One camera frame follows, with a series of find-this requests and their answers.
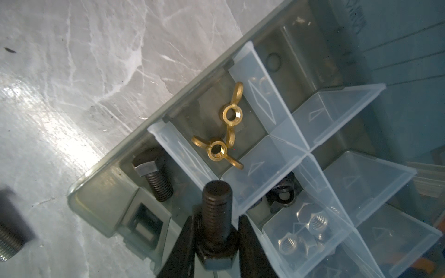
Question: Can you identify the black hex bolt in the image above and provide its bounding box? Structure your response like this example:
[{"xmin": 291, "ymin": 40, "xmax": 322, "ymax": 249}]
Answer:
[
  {"xmin": 196, "ymin": 180, "xmax": 238, "ymax": 271},
  {"xmin": 132, "ymin": 147, "xmax": 174, "ymax": 202}
]

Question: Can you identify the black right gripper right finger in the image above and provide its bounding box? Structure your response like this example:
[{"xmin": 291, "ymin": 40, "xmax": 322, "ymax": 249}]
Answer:
[{"xmin": 238, "ymin": 215, "xmax": 278, "ymax": 278}]

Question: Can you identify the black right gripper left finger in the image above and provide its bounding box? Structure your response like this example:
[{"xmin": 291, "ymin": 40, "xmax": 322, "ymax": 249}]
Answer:
[{"xmin": 157, "ymin": 215, "xmax": 196, "ymax": 278}]

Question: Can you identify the brass wing nut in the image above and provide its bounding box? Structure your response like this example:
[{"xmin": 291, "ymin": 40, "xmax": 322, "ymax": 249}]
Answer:
[
  {"xmin": 191, "ymin": 136, "xmax": 244, "ymax": 170},
  {"xmin": 219, "ymin": 82, "xmax": 243, "ymax": 148}
]

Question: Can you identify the grey plastic organizer box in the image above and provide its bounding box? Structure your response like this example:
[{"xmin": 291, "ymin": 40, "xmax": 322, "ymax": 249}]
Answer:
[{"xmin": 68, "ymin": 1, "xmax": 445, "ymax": 278}]

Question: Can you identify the black wing nut cluster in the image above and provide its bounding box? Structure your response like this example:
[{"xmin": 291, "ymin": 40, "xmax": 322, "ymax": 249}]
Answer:
[{"xmin": 266, "ymin": 172, "xmax": 297, "ymax": 214}]

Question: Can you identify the silver bolt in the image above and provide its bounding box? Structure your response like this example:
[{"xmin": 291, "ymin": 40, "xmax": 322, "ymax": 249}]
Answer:
[{"xmin": 1, "ymin": 184, "xmax": 36, "ymax": 262}]

